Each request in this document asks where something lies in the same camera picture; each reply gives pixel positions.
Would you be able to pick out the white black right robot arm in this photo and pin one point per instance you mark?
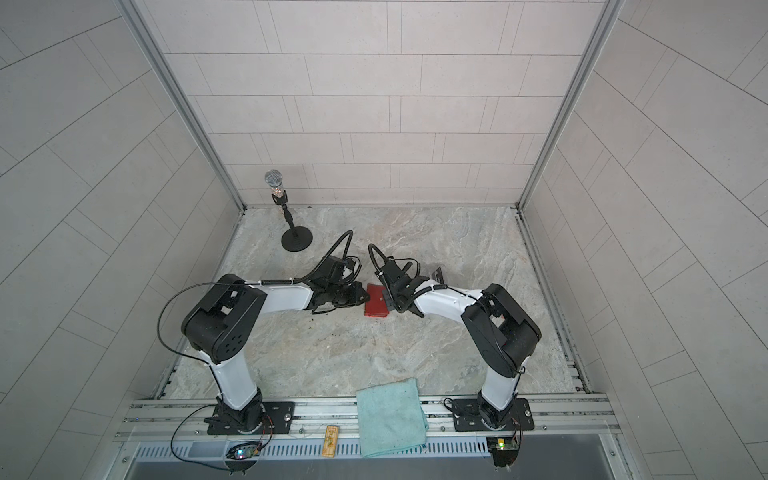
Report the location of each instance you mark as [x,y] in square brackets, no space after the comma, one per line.
[502,331]

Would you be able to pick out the left green circuit board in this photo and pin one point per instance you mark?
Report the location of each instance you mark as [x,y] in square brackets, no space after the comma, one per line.
[244,451]

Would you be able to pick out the microphone on black stand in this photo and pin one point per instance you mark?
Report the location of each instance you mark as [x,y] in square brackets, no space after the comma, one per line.
[295,238]

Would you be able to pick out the teal folded cloth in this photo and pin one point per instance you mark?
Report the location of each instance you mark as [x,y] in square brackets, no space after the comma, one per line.
[390,419]

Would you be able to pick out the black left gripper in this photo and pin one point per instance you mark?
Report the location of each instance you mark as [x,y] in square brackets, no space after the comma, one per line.
[356,289]

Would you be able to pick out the green circuit board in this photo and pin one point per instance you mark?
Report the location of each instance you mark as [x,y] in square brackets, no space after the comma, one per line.
[244,451]
[503,450]

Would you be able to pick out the small wooden block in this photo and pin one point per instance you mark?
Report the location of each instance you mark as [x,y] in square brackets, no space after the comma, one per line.
[330,441]

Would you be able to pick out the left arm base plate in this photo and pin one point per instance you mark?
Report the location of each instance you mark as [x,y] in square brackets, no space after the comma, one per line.
[272,417]

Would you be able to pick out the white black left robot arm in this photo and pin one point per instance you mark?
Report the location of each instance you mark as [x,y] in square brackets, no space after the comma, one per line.
[221,323]

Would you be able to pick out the red card holder wallet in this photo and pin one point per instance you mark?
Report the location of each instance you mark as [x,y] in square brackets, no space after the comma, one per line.
[377,304]

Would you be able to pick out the aluminium corner profile right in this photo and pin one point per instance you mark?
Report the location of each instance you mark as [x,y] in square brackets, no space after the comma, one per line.
[596,41]

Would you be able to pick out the right green circuit board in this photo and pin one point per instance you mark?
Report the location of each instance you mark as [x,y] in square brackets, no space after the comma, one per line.
[503,450]

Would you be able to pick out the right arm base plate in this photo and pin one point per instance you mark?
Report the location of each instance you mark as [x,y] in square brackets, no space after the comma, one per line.
[476,415]

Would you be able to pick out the aluminium corner profile left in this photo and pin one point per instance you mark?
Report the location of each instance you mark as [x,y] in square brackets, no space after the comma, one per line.
[139,29]

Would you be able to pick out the aluminium rail frame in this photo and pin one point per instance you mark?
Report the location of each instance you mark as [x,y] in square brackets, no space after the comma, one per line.
[309,418]

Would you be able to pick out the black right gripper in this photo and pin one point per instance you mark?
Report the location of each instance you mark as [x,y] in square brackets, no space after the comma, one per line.
[389,293]

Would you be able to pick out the aluminium corner profile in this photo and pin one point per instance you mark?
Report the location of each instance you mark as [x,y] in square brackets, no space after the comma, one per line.
[596,41]
[139,29]

